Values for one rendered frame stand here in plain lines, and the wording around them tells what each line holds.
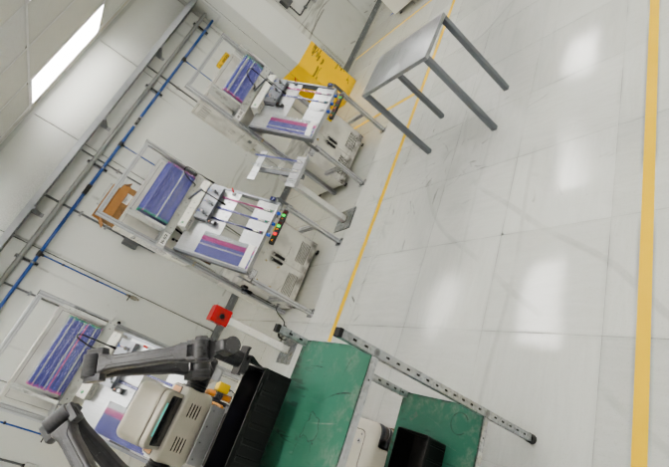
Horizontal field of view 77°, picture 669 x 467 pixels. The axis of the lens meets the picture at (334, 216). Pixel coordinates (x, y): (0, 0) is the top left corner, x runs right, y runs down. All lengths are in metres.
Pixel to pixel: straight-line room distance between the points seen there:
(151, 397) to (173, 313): 3.58
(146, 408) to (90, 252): 3.58
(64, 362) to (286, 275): 1.84
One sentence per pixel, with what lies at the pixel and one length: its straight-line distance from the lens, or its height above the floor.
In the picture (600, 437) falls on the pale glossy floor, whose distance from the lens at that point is 2.05.
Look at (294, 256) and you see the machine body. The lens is 4.13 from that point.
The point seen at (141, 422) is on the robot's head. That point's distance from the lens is 1.86.
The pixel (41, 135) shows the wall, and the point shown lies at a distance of 5.55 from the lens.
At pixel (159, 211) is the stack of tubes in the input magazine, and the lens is 3.89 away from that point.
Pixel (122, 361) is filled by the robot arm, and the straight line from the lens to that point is 1.67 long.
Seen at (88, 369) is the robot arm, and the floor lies 1.60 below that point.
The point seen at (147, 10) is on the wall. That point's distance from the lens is 6.48.
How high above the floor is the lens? 1.83
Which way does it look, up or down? 24 degrees down
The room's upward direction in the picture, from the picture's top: 55 degrees counter-clockwise
